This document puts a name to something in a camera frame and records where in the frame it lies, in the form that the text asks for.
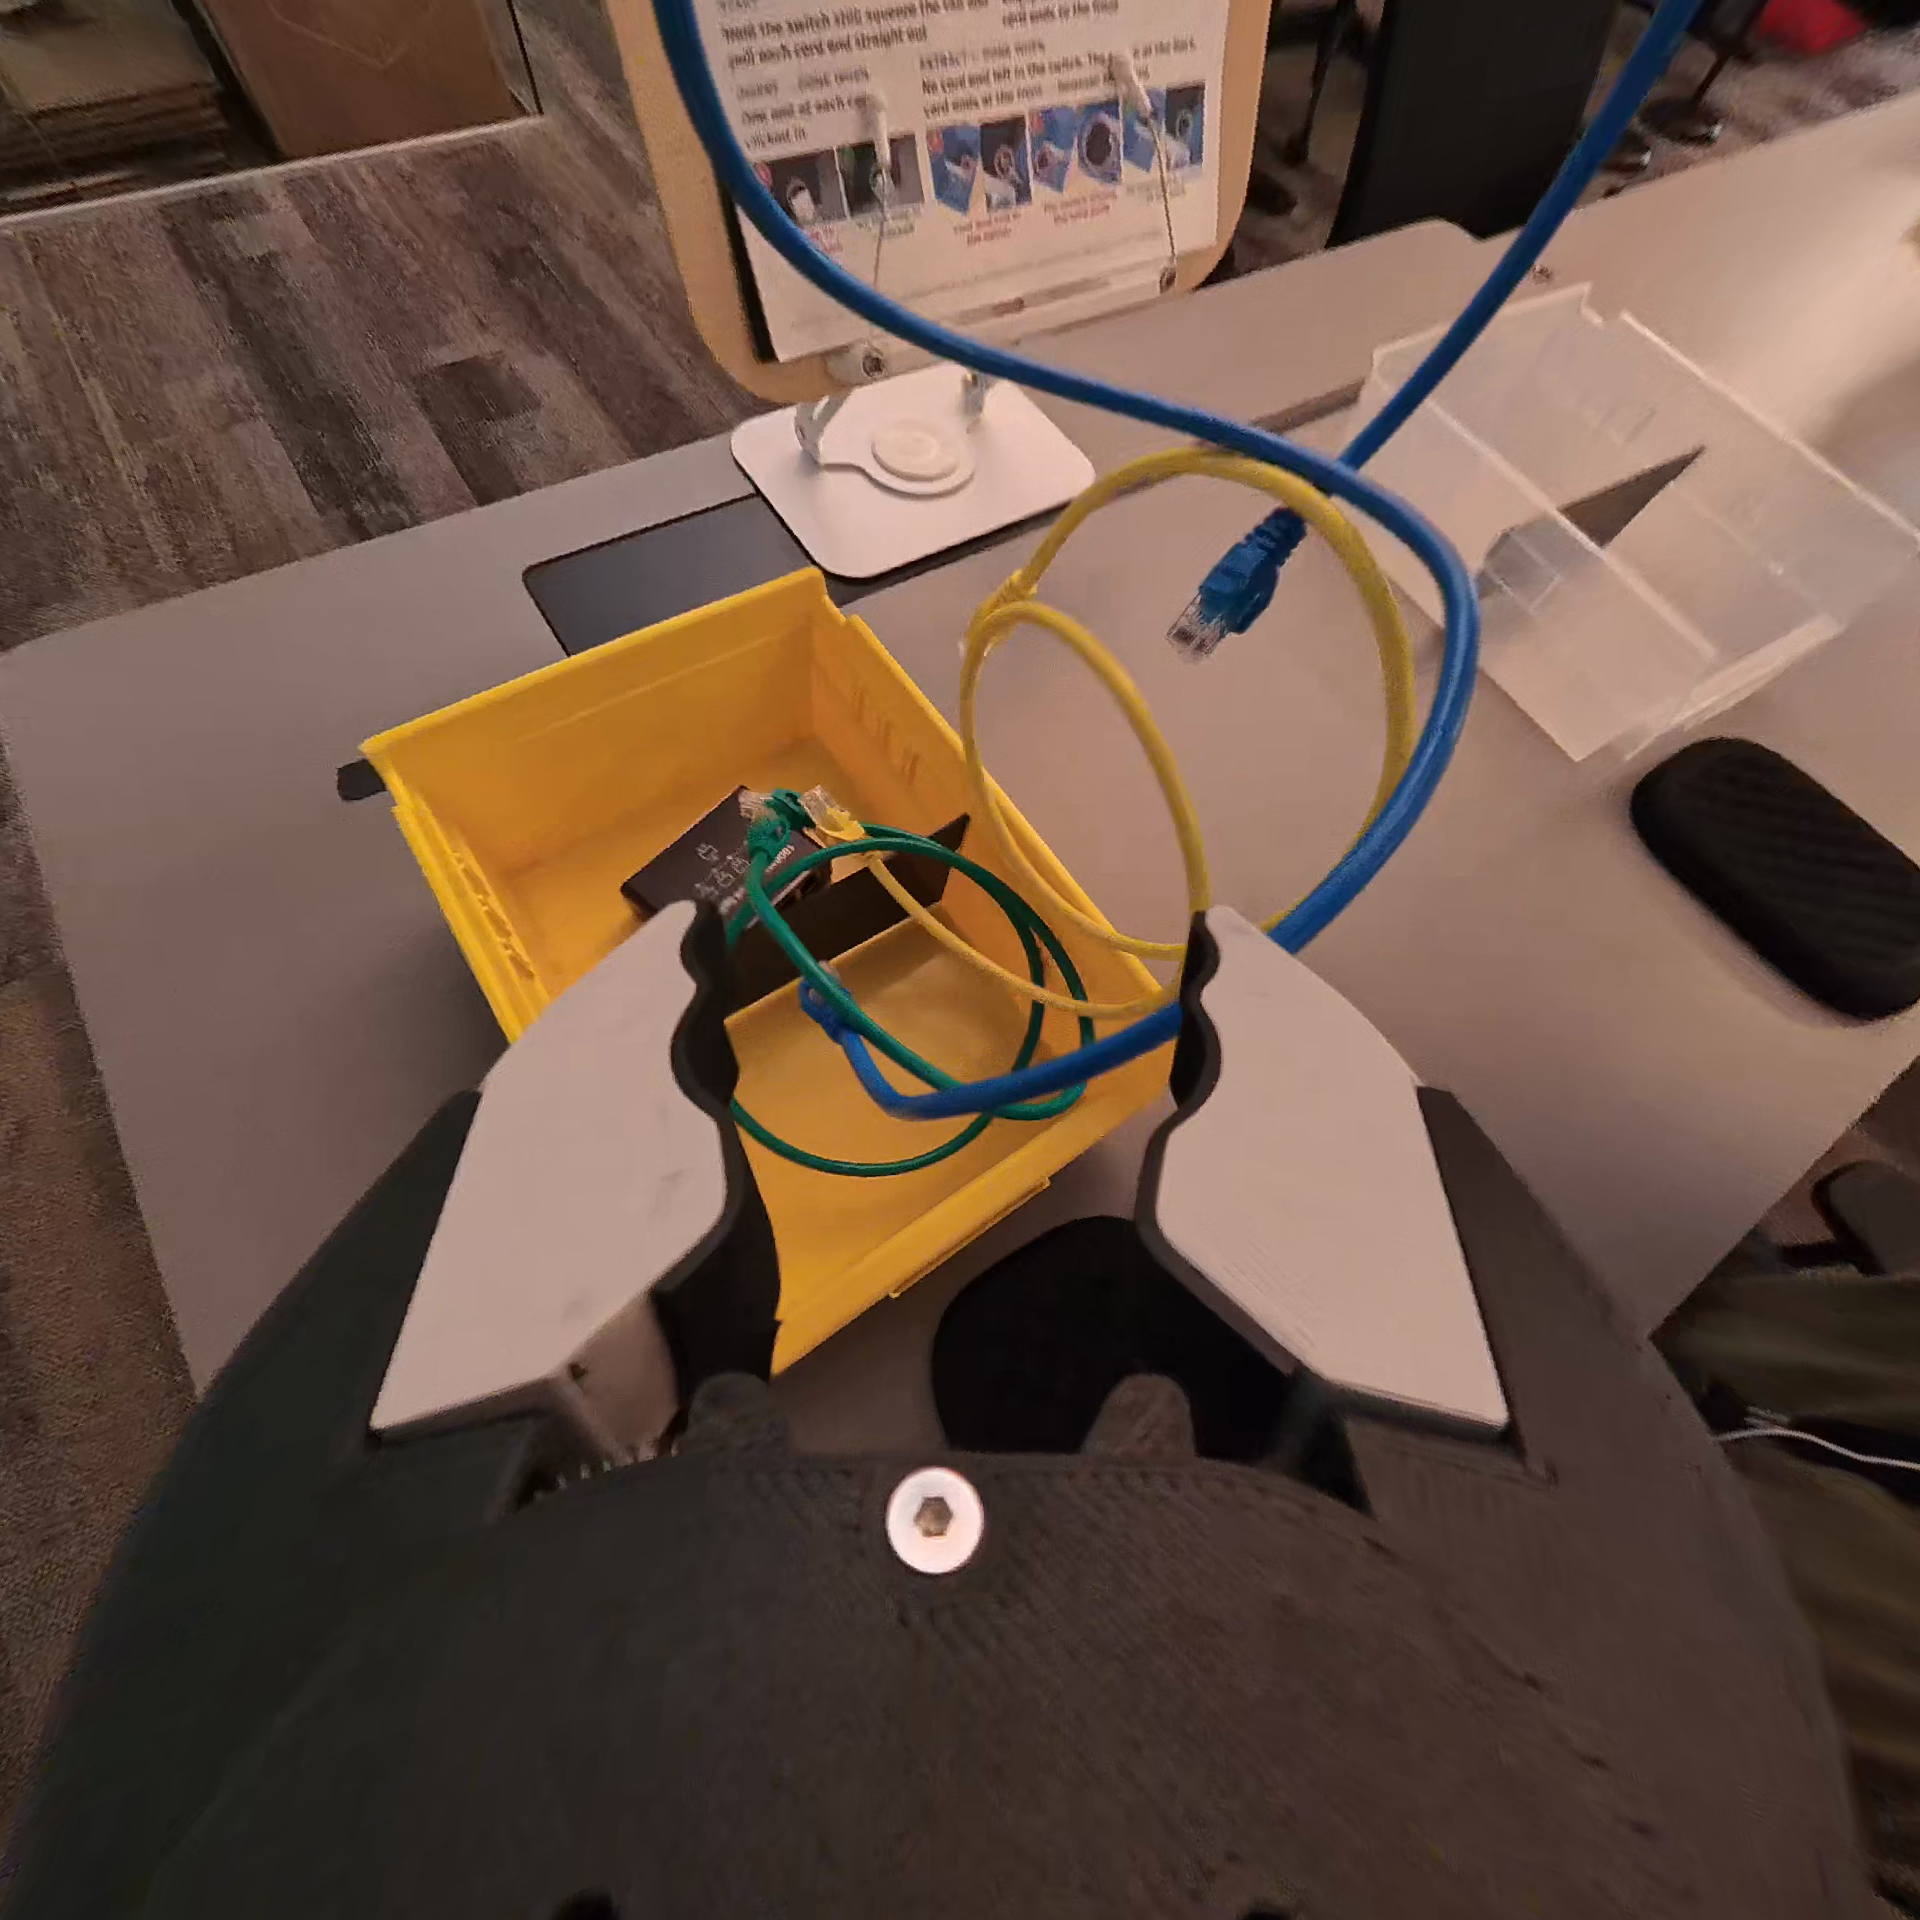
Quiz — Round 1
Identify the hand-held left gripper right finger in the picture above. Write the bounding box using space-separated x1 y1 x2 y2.
1136 902 1509 1430

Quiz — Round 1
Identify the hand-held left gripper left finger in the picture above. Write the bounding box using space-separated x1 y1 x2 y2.
371 902 785 1454

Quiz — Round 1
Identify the black network switch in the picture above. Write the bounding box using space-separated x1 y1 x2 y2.
623 786 842 962

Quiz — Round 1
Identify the green ethernet cable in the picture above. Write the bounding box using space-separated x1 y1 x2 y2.
728 786 1095 1179

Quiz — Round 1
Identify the yellow ethernet cable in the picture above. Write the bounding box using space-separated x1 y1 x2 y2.
802 449 1420 1021

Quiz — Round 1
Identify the yellow plastic bin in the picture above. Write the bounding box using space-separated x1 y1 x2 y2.
359 566 1179 1378

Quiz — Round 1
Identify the blue ethernet cable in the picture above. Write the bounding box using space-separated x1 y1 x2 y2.
652 0 1713 1124

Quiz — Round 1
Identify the clear acrylic stand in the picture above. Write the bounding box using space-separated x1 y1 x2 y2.
1357 282 1920 763

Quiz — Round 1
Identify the person's olive clothing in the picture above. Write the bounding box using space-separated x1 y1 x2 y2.
1650 1267 1920 1920

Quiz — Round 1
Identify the instruction sheet on stand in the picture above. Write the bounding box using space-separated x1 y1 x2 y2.
609 0 1273 579

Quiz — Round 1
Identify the black office chair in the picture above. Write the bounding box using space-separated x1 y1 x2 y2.
1329 0 1728 249

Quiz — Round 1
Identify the cardboard box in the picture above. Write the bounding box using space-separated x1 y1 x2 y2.
194 0 541 159

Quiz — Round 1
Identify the thin white cable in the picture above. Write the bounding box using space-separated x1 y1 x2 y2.
1716 1422 1920 1469

